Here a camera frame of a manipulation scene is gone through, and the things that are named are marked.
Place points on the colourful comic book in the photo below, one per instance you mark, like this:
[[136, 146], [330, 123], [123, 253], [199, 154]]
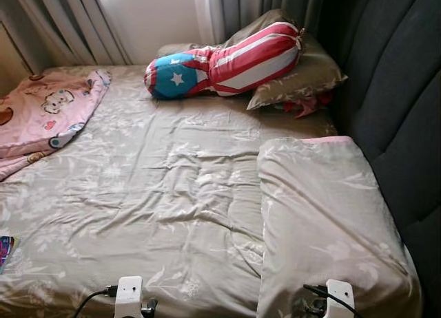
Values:
[[5, 252]]

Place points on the grey floral pink-edged pillow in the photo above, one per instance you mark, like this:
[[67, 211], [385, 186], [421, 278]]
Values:
[[324, 215]]

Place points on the bed with grey floral sheet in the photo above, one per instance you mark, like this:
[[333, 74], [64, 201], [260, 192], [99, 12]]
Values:
[[151, 187]]

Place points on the red cloth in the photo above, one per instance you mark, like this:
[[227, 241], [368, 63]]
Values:
[[303, 106]]

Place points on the pink cartoon blanket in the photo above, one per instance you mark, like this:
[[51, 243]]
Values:
[[41, 118]]

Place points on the dark grey padded headboard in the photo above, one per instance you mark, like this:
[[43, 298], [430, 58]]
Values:
[[393, 77]]

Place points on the star striped bolster pillow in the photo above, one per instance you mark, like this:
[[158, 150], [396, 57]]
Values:
[[234, 60]]

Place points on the grey curtain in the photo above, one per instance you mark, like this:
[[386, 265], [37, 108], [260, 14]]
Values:
[[255, 8], [62, 22]]

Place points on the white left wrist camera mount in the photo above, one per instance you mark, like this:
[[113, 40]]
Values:
[[129, 294]]

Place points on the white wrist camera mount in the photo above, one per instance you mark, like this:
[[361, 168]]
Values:
[[129, 294], [340, 296]]

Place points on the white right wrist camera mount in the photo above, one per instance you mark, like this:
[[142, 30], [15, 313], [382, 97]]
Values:
[[340, 296]]

